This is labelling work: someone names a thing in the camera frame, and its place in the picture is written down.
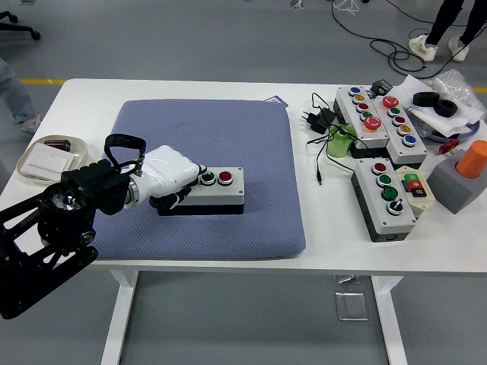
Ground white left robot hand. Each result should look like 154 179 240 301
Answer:
135 144 208 211

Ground grey four-button control box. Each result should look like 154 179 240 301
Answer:
156 166 245 217

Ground five-button box, orange-ringed stop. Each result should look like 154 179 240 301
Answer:
333 85 390 159

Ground grey four-button box, blue selector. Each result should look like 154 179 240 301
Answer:
350 157 418 243

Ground five-button box, red mushroom stop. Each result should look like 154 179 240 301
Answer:
371 94 429 167

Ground blue-grey fabric mat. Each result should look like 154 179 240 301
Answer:
93 98 307 262

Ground white oval tray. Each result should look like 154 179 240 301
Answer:
16 134 89 187

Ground dark red battery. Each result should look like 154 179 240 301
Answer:
43 138 72 151

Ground purple and white card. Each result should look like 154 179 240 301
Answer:
264 94 290 108

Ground white table leg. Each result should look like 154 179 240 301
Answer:
100 270 140 365
371 275 409 365

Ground black power adapter plug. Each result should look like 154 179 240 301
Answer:
301 107 338 135

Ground person in jeans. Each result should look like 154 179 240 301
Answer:
0 56 43 135

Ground green plastic roll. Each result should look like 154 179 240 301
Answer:
326 123 358 158

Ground black office chair base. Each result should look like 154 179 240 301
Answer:
0 10 42 41

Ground metal floor socket plate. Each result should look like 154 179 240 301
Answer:
334 290 370 322

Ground small black terminal module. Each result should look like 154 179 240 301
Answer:
371 78 395 96

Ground white paper sheet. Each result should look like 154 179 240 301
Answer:
387 74 485 137

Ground red valve knob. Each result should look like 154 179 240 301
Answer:
438 138 461 155

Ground grey block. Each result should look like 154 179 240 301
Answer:
426 148 487 216

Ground round blue-rimmed plate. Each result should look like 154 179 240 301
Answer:
412 113 484 144

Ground clear bubble wrap bag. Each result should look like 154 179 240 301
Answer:
431 68 487 122

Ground orange cylinder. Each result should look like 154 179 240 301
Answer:
456 139 487 180

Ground person in black trousers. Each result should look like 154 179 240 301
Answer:
409 0 487 64

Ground white wall switch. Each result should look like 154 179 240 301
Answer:
18 145 75 179

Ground black adapter cord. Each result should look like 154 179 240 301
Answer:
306 92 357 187

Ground white floor cable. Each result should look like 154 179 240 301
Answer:
333 0 361 18

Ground cream three-button switch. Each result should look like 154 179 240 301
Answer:
394 166 437 209

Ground black floor cables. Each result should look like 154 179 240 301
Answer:
330 0 487 77

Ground black foam ring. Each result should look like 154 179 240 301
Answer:
434 98 460 119
412 90 441 108

